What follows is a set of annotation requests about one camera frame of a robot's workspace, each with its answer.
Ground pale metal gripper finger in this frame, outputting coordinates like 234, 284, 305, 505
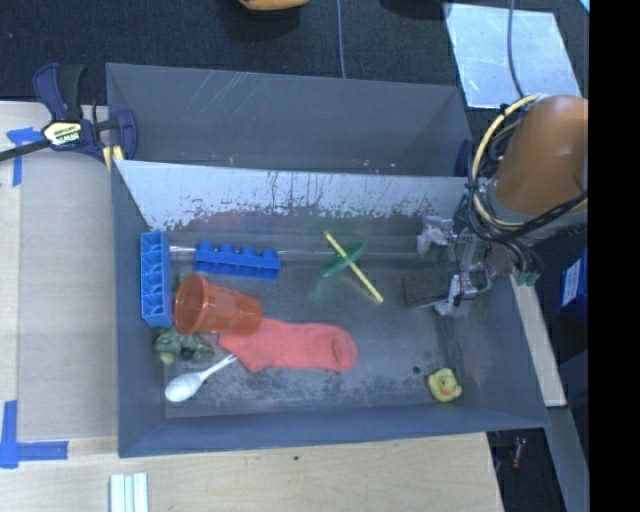
416, 215, 455, 257
433, 272, 492, 318

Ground dark green flat block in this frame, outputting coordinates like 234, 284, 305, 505
401, 268, 459, 309

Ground grey metal bin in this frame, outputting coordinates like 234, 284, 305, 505
104, 62, 552, 459

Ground green disc on yellow stick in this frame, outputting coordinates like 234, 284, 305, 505
318, 230, 386, 306

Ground yellow rubber duck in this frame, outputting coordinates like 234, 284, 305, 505
427, 367, 463, 403

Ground red sock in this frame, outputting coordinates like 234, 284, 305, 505
216, 317, 360, 375

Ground blue toy brick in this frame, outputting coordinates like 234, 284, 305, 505
139, 229, 176, 330
193, 241, 283, 282

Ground orange plastic cup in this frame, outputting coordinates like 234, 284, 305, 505
172, 272, 265, 337

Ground green toy animal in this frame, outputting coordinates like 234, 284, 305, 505
152, 326, 216, 366

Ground white plastic spoon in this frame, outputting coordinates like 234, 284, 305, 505
164, 352, 239, 404

